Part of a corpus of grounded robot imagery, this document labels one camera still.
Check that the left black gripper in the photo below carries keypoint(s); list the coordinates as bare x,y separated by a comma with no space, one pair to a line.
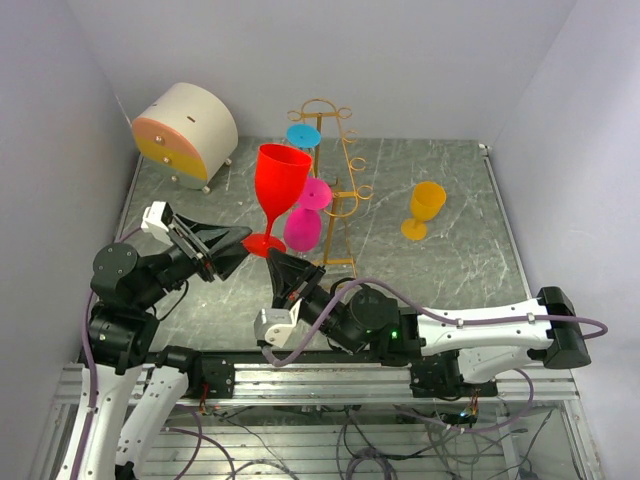
214,238

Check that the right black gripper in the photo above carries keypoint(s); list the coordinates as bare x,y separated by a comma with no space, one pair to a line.
292,279

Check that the red wine glass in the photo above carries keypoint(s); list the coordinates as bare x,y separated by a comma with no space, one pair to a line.
280,176

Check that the yellow wine glass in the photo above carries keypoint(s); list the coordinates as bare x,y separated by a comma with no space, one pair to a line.
426,201

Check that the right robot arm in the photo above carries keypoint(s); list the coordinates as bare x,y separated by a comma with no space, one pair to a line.
366,316

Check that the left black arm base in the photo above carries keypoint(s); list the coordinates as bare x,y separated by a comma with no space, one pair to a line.
209,376

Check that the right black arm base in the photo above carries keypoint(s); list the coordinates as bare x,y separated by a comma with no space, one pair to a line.
440,378

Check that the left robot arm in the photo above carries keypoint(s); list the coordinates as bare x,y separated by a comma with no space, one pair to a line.
110,439

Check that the pink wine glass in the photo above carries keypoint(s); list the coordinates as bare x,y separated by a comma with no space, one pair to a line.
304,224

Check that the blue wine glass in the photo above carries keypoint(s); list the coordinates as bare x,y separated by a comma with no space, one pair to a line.
303,136

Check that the round white mini drawer cabinet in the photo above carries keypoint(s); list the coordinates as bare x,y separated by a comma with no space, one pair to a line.
188,133

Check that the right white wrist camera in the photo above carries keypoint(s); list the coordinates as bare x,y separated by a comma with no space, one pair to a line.
274,326

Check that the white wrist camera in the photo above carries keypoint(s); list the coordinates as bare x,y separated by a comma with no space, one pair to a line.
154,221
274,326

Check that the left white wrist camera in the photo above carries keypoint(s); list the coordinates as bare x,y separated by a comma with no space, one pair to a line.
154,221

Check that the gold wire wine glass rack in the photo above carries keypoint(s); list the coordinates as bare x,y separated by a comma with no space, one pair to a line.
347,196

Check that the aluminium mounting rail frame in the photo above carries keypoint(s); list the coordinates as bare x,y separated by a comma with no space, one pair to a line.
315,384

